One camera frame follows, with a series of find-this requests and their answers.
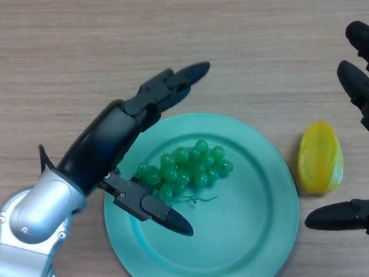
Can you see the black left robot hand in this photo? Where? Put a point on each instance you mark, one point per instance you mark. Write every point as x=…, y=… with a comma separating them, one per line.
x=101, y=145

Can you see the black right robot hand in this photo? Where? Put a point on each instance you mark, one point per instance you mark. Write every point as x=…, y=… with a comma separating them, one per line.
x=368, y=91

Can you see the green grape bunch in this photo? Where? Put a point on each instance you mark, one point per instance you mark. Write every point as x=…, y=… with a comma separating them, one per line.
x=185, y=170

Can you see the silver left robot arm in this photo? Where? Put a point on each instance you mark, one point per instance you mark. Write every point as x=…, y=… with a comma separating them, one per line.
x=29, y=222

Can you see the green round plate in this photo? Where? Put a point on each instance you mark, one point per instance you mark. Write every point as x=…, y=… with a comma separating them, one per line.
x=205, y=209

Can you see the yellow starfruit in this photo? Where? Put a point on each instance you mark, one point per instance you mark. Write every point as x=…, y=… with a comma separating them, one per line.
x=321, y=157

